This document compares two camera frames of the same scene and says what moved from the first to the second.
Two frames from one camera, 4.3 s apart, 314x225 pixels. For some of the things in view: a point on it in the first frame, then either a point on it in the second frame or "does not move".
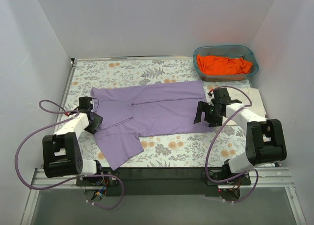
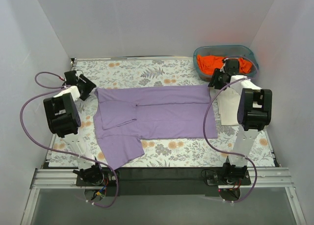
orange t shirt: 223,65 does not move
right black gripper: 206,112 to 215,79
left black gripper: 96,122 to 86,86
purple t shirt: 130,112 does not move
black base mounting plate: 160,182 does not move
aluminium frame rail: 274,178 does not move
